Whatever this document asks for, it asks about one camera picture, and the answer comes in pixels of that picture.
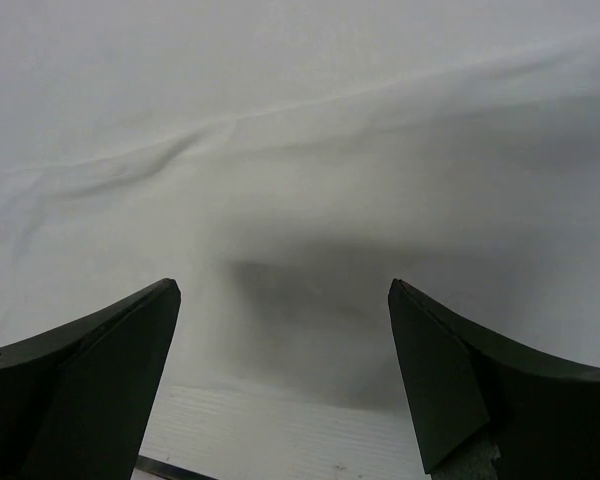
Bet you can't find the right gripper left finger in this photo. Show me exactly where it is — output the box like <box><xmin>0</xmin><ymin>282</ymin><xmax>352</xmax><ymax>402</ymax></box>
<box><xmin>0</xmin><ymin>279</ymin><xmax>181</xmax><ymax>479</ymax></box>

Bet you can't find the white t shirt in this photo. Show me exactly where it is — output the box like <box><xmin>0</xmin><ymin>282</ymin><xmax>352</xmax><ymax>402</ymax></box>
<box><xmin>0</xmin><ymin>1</ymin><xmax>600</xmax><ymax>409</ymax></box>

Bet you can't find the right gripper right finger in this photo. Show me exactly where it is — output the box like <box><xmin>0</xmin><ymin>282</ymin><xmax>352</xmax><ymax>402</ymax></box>
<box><xmin>388</xmin><ymin>280</ymin><xmax>600</xmax><ymax>479</ymax></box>

